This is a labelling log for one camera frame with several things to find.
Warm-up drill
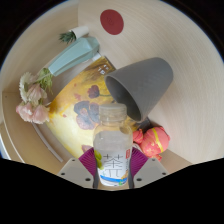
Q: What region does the light wood shelf board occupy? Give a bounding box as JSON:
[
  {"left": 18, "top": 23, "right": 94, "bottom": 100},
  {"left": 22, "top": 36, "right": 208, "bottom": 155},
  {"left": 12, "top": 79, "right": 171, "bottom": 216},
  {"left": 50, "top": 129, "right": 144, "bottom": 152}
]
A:
[{"left": 1, "top": 90, "right": 68, "bottom": 166}]

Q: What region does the small plant in white pot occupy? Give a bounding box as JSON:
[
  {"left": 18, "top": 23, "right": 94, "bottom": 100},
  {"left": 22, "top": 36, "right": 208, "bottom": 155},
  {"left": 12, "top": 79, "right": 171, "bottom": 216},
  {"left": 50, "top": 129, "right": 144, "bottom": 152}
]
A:
[{"left": 59, "top": 25, "right": 90, "bottom": 45}]

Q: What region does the red plush mascot toy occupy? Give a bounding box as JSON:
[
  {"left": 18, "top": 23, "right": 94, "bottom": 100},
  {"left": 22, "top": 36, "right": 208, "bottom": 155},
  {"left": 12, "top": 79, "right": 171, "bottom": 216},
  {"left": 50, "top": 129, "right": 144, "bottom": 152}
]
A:
[{"left": 132, "top": 125, "right": 171, "bottom": 162}]

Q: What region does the pink and white flower bouquet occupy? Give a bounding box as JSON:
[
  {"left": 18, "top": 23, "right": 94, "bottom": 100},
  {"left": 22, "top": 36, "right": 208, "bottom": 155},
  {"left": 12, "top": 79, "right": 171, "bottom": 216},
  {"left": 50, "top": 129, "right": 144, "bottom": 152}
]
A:
[{"left": 15, "top": 68, "right": 54, "bottom": 125}]

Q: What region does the pale teal angular vase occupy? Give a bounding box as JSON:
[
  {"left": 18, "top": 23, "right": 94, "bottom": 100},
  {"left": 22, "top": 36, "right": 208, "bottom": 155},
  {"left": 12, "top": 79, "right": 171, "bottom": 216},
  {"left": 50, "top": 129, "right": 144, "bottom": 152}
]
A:
[{"left": 48, "top": 35, "right": 101, "bottom": 77}]

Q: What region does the grey mug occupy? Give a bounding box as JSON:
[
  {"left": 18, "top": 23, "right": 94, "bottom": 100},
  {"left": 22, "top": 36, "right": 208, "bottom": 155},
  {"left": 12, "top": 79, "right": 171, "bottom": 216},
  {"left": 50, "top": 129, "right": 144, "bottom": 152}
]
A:
[{"left": 104, "top": 57, "right": 174, "bottom": 132}]

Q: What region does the white light strip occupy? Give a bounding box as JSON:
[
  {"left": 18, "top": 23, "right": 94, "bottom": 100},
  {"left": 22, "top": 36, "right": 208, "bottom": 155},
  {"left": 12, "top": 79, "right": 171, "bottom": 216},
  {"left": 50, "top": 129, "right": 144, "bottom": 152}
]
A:
[{"left": 31, "top": 122, "right": 64, "bottom": 164}]

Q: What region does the clear plastic drink bottle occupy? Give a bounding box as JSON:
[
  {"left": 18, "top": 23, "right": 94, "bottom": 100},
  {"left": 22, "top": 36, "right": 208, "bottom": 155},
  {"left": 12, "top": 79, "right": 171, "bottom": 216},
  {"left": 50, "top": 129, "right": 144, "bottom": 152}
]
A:
[{"left": 92, "top": 103, "right": 134, "bottom": 188}]

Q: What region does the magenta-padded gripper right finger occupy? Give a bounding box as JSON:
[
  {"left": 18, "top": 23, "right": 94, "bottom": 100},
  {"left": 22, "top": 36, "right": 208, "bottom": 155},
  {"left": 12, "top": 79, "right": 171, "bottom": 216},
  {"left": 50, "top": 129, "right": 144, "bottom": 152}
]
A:
[{"left": 127, "top": 147, "right": 169, "bottom": 190}]

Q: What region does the yellow flower painting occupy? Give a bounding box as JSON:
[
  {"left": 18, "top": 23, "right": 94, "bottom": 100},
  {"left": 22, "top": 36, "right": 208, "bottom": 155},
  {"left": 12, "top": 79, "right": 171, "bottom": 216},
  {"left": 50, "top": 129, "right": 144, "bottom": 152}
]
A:
[{"left": 46, "top": 55, "right": 141, "bottom": 159}]

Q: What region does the flat round red coaster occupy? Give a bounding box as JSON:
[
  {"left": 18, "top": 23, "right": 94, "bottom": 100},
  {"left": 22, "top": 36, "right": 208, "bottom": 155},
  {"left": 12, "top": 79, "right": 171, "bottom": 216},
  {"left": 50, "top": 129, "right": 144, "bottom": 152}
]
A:
[{"left": 99, "top": 8, "right": 125, "bottom": 36}]

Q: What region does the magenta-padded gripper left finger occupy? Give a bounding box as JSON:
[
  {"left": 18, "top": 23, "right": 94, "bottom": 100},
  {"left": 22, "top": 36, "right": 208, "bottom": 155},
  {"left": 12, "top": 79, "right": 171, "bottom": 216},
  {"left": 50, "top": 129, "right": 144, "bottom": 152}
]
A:
[{"left": 58, "top": 147, "right": 101, "bottom": 190}]

